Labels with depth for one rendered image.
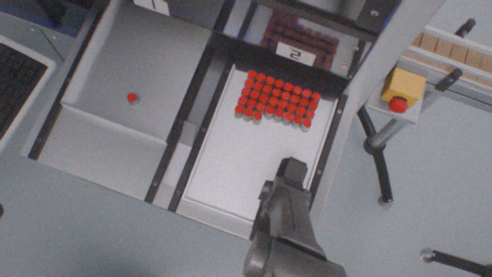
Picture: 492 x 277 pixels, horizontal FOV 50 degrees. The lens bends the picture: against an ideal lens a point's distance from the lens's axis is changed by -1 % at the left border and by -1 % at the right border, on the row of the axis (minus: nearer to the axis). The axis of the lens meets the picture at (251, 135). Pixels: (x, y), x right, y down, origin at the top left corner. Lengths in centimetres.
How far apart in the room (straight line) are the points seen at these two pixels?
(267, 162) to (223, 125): 14
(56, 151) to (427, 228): 148
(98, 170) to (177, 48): 35
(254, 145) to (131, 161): 29
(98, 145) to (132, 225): 89
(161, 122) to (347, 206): 109
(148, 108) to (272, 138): 30
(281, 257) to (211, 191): 68
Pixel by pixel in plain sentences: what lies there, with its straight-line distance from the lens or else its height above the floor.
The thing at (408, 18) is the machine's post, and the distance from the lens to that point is 94.
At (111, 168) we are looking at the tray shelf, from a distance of 127.
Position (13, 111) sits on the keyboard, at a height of 82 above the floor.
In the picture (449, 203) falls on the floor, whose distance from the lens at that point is 230.
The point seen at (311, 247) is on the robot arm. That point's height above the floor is 148.
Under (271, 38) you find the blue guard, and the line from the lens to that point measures 116.
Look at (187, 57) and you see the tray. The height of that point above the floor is 88.
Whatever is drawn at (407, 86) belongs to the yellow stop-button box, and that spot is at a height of 103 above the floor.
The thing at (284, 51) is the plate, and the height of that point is 102.
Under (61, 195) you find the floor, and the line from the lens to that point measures 221.
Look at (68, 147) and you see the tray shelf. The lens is 130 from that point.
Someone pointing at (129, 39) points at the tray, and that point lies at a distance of 136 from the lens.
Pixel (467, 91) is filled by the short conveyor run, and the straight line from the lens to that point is 138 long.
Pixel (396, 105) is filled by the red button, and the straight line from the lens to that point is 120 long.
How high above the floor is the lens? 210
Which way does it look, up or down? 75 degrees down
